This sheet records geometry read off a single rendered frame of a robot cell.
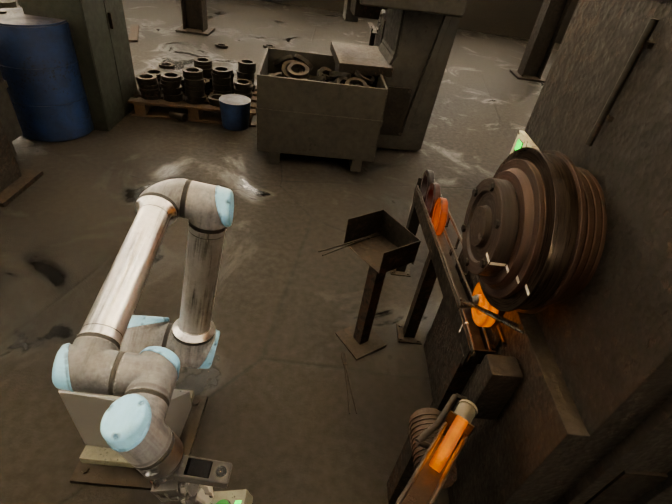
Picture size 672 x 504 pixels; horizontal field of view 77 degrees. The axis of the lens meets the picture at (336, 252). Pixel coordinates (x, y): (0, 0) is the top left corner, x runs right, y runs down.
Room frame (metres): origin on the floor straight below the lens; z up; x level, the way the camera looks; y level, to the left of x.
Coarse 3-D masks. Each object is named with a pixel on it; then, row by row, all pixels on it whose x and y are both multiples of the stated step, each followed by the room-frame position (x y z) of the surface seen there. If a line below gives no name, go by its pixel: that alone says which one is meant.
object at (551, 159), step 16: (528, 160) 1.10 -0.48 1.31; (544, 160) 1.03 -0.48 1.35; (560, 160) 1.06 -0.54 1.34; (544, 176) 1.00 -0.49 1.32; (560, 176) 0.98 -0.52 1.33; (560, 192) 0.94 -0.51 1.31; (576, 192) 0.94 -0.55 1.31; (560, 208) 0.90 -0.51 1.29; (576, 208) 0.91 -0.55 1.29; (560, 224) 0.88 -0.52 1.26; (576, 224) 0.88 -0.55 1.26; (544, 240) 0.87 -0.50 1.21; (560, 240) 0.85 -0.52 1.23; (544, 256) 0.84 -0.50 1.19; (560, 256) 0.84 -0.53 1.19; (544, 272) 0.82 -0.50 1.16; (560, 272) 0.83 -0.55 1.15; (528, 288) 0.83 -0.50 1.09; (544, 288) 0.83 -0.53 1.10; (496, 304) 0.93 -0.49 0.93; (512, 304) 0.86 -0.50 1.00; (528, 304) 0.85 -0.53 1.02
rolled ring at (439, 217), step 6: (438, 198) 1.83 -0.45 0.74; (444, 198) 1.80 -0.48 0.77; (438, 204) 1.81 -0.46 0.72; (444, 204) 1.74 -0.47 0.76; (438, 210) 1.83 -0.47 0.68; (444, 210) 1.71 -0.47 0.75; (432, 216) 1.84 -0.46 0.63; (438, 216) 1.82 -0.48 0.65; (444, 216) 1.70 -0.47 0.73; (432, 222) 1.80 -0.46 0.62; (438, 222) 1.69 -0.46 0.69; (444, 222) 1.68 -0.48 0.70; (438, 228) 1.68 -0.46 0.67; (438, 234) 1.70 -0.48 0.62
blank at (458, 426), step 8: (456, 416) 0.64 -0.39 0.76; (456, 424) 0.61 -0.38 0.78; (464, 424) 0.62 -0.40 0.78; (448, 432) 0.59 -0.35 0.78; (456, 432) 0.59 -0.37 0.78; (448, 440) 0.57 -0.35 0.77; (456, 440) 0.57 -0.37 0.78; (440, 448) 0.56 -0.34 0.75; (448, 448) 0.55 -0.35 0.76; (440, 456) 0.54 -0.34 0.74; (448, 456) 0.54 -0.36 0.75; (432, 464) 0.54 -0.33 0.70; (440, 464) 0.53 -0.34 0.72
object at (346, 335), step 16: (352, 224) 1.58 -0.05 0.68; (368, 224) 1.64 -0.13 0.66; (384, 224) 1.66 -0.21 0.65; (400, 224) 1.59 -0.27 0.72; (352, 240) 1.59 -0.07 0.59; (368, 240) 1.60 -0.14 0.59; (384, 240) 1.62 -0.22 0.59; (400, 240) 1.57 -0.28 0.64; (416, 240) 1.50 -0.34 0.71; (368, 256) 1.47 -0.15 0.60; (384, 256) 1.36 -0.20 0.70; (400, 256) 1.42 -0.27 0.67; (368, 272) 1.51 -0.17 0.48; (384, 272) 1.38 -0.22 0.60; (368, 288) 1.49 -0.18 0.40; (368, 304) 1.47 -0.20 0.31; (368, 320) 1.48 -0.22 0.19; (352, 336) 1.51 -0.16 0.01; (368, 336) 1.50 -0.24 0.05; (352, 352) 1.41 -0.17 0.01; (368, 352) 1.42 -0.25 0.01
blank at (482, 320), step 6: (474, 288) 1.12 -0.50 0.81; (480, 288) 1.08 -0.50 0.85; (474, 294) 1.10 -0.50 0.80; (480, 294) 1.08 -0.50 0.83; (486, 300) 1.02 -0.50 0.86; (486, 306) 1.00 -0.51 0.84; (474, 312) 1.05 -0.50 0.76; (480, 312) 1.03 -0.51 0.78; (474, 318) 1.04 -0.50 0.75; (480, 318) 1.00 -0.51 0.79; (486, 318) 0.97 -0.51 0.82; (492, 318) 0.97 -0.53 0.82; (480, 324) 0.99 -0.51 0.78; (486, 324) 0.97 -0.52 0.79; (492, 324) 0.98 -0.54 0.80
